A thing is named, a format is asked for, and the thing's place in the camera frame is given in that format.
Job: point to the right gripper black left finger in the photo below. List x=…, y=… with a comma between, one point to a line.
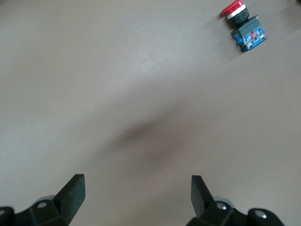
x=70, y=197

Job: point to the red mushroom push button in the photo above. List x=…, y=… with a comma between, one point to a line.
x=249, y=26

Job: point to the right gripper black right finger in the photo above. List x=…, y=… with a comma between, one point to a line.
x=200, y=197

